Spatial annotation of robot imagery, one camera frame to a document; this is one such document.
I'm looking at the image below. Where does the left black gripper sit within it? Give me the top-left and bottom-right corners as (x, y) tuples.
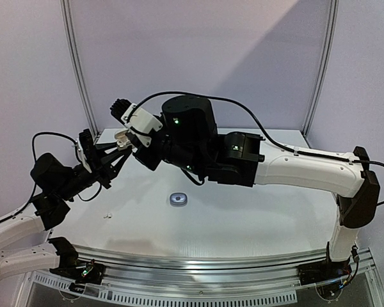
(55, 140), (131, 201)

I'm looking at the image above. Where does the white earbud charging case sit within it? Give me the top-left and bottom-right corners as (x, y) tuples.
(114, 129), (132, 150)

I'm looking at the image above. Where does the blue-grey earbud charging case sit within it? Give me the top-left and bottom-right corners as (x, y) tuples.
(169, 193), (188, 207)

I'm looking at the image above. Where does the white earbud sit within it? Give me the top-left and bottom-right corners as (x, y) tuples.
(103, 212), (112, 219)

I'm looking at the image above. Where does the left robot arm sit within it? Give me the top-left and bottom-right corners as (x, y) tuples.
(0, 143), (132, 284)

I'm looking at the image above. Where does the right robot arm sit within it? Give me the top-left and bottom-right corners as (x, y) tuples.
(122, 93), (380, 279)

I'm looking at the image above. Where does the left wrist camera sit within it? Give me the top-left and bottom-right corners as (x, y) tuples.
(76, 129), (97, 173)

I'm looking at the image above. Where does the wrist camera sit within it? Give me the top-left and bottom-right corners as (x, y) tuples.
(110, 99), (163, 148)
(76, 129), (97, 173)

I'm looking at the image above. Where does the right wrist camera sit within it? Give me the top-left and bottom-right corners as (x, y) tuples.
(110, 99), (163, 148)

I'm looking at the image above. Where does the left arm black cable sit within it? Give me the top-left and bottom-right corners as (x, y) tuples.
(6, 132), (103, 221)

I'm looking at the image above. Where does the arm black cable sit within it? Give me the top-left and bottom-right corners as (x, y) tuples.
(136, 91), (384, 205)
(6, 132), (103, 221)

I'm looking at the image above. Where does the front aluminium rail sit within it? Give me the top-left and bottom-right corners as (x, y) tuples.
(24, 245), (375, 290)

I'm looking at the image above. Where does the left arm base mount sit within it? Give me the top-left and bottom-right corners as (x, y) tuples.
(49, 255), (106, 285)

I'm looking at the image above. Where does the perforated cable tray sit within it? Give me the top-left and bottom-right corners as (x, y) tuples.
(26, 272), (298, 306)

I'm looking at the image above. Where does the left aluminium frame post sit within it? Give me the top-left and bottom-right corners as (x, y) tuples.
(60, 0), (100, 137)

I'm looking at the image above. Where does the aluminium frame post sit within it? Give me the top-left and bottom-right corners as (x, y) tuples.
(301, 0), (339, 139)
(60, 0), (100, 137)

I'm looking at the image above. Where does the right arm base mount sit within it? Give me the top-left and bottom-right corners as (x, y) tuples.
(296, 257), (351, 285)

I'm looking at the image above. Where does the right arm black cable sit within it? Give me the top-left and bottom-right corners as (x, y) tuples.
(136, 91), (384, 205)

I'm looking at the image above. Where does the right aluminium frame post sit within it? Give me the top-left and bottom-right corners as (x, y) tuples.
(301, 0), (339, 139)

